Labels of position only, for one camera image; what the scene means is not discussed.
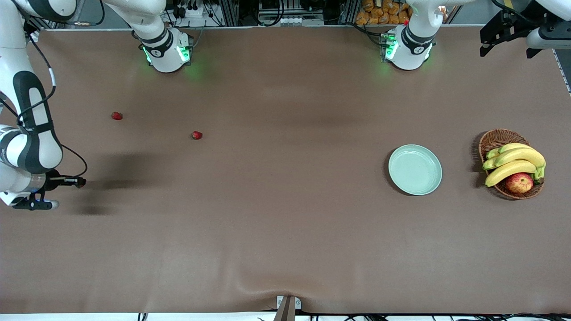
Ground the light green round plate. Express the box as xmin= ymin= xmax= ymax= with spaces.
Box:
xmin=388 ymin=144 xmax=443 ymax=196

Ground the brown wicker basket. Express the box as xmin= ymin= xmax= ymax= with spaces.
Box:
xmin=478 ymin=129 xmax=545 ymax=200

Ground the small yellow banana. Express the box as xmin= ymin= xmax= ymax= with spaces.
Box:
xmin=486 ymin=143 xmax=534 ymax=160

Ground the large yellow banana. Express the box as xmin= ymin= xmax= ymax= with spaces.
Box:
xmin=483 ymin=148 xmax=546 ymax=179

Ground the bag of orange bread rolls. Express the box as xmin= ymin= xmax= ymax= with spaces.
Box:
xmin=356 ymin=0 xmax=413 ymax=25

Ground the yellow banana beside apple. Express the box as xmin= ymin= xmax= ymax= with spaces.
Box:
xmin=485 ymin=160 xmax=539 ymax=188

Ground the red apple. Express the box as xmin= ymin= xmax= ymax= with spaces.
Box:
xmin=505 ymin=173 xmax=534 ymax=194

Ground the white power strip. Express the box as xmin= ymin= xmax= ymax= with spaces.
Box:
xmin=173 ymin=4 xmax=207 ymax=19

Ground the brown table mat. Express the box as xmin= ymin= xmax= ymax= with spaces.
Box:
xmin=0 ymin=26 xmax=571 ymax=315

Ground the aluminium equipment rack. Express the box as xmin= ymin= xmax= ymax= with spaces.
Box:
xmin=205 ymin=0 xmax=357 ymax=27

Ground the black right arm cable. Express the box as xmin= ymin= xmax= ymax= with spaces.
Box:
xmin=0 ymin=18 xmax=88 ymax=179

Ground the metal table edge bracket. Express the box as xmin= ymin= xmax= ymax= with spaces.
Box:
xmin=276 ymin=295 xmax=302 ymax=321

